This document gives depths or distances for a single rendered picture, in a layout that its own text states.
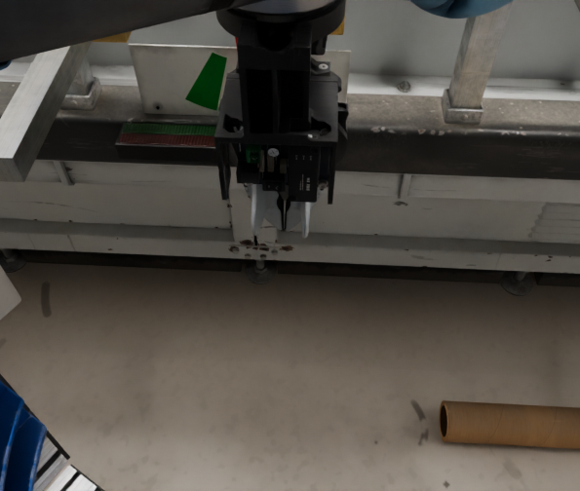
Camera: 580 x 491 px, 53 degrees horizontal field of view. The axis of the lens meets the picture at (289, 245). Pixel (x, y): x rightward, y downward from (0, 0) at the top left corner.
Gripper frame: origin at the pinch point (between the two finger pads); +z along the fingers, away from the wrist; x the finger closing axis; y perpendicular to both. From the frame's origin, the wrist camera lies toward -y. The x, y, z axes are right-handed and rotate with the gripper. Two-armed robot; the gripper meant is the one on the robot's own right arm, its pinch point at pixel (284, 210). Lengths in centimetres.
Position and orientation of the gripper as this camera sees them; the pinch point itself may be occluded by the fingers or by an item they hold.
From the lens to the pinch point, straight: 48.3
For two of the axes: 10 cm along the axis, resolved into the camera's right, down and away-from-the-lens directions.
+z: 0.0, 6.3, 7.8
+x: 10.0, 0.4, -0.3
